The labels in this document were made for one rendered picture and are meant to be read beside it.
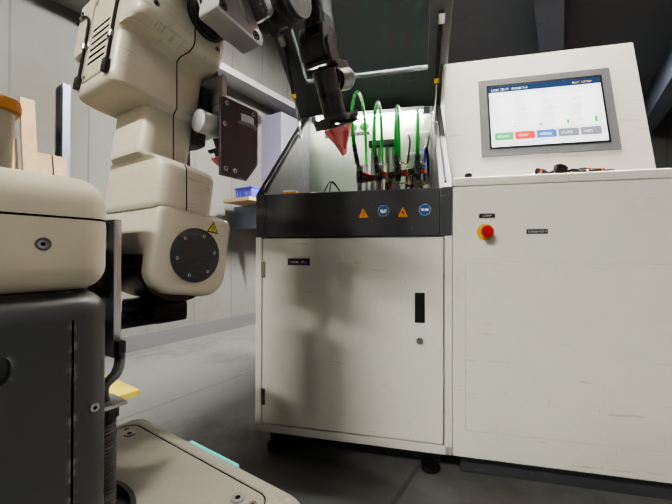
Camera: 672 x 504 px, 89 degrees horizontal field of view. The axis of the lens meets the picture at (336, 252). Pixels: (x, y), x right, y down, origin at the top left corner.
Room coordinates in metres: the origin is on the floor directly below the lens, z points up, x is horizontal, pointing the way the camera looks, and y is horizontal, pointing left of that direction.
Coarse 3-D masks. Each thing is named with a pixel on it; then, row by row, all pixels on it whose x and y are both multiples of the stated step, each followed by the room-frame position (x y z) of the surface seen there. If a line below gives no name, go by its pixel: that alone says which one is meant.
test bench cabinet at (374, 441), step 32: (256, 256) 1.27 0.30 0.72; (448, 256) 1.12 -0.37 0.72; (256, 288) 1.27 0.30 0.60; (448, 288) 1.12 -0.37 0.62; (256, 320) 1.27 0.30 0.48; (448, 320) 1.12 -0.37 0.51; (256, 352) 1.27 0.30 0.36; (448, 352) 1.12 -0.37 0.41; (256, 384) 1.27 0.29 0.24; (448, 384) 1.12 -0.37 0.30; (256, 416) 1.27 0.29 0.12; (448, 416) 1.12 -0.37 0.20; (352, 448) 1.26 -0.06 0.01; (384, 448) 1.24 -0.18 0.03; (416, 448) 1.14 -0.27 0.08; (448, 448) 1.12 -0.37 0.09
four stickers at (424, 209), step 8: (360, 208) 1.19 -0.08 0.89; (368, 208) 1.18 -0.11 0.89; (384, 208) 1.17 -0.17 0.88; (400, 208) 1.15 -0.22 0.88; (408, 208) 1.15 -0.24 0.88; (424, 208) 1.14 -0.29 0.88; (360, 216) 1.19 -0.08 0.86; (368, 216) 1.18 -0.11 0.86; (384, 216) 1.17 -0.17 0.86; (400, 216) 1.15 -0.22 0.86; (408, 216) 1.15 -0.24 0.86
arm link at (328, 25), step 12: (312, 0) 0.78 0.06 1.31; (324, 0) 0.78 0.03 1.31; (312, 12) 0.78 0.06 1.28; (324, 12) 0.77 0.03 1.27; (312, 24) 0.78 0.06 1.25; (324, 24) 0.77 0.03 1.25; (300, 36) 0.80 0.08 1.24; (312, 36) 0.78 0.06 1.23; (324, 36) 0.77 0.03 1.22; (336, 36) 0.81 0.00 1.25; (300, 48) 0.80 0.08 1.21; (312, 48) 0.78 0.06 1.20; (324, 48) 0.77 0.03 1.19; (312, 60) 0.81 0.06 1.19
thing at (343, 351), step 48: (288, 240) 1.25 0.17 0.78; (336, 240) 1.21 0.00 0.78; (384, 240) 1.17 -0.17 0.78; (432, 240) 1.13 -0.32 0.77; (288, 288) 1.25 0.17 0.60; (336, 288) 1.21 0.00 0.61; (384, 288) 1.17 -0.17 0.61; (432, 288) 1.13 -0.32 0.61; (288, 336) 1.25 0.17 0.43; (336, 336) 1.20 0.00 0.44; (384, 336) 1.17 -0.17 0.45; (432, 336) 1.13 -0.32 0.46; (288, 384) 1.25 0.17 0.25; (336, 384) 1.20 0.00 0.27; (384, 384) 1.17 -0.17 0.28; (432, 384) 1.13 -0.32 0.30; (384, 432) 1.17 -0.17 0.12; (432, 432) 1.13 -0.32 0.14
